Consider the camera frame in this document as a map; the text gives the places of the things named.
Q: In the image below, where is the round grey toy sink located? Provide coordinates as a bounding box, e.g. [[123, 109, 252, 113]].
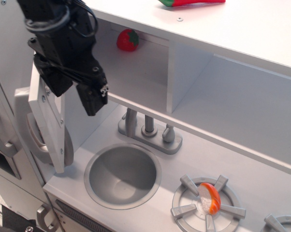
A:
[[84, 143, 162, 210]]

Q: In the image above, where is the grey toy wall phone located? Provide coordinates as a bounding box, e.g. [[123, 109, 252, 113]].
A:
[[36, 127, 74, 173]]

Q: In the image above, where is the salmon sushi toy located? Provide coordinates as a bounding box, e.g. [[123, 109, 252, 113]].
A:
[[198, 182, 221, 215]]

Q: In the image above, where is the grey toy faucet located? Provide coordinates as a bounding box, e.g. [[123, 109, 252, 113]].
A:
[[118, 108, 183, 155]]

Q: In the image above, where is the grey oven door handle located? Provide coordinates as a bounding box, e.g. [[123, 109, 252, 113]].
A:
[[36, 205, 57, 232]]

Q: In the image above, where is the grey toy microwave door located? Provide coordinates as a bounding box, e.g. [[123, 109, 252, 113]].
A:
[[15, 65, 65, 173]]

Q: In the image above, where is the red chili pepper toy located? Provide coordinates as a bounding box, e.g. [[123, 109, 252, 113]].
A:
[[159, 0, 226, 7]]

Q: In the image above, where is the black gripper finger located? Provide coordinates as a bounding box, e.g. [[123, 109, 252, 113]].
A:
[[33, 54, 73, 97], [76, 84, 108, 116]]

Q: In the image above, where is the red strawberry toy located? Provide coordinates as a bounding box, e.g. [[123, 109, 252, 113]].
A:
[[116, 29, 139, 52]]

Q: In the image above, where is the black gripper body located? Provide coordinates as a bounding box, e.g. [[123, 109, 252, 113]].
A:
[[27, 14, 108, 89]]

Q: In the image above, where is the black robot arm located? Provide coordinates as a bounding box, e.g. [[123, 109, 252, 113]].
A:
[[18, 0, 108, 116]]

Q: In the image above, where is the grey toy stove burner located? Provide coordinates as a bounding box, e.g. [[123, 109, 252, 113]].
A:
[[171, 175, 246, 232]]

